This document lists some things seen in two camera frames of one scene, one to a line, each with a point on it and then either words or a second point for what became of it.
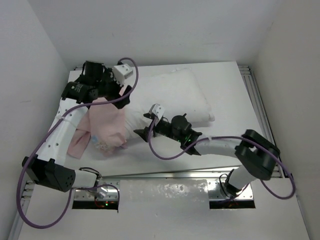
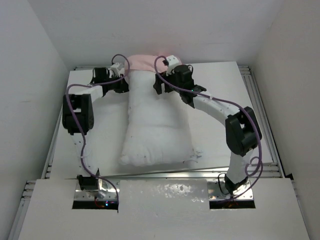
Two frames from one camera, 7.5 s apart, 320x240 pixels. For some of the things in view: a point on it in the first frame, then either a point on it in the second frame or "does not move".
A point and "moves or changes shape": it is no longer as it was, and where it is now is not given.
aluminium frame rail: x=249 y=79 does not move
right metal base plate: x=214 y=192 does not move
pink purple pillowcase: x=105 y=123 → x=147 y=62
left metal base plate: x=106 y=192 does not move
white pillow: x=177 y=90 moves or changes shape
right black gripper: x=144 y=132 → x=157 y=85
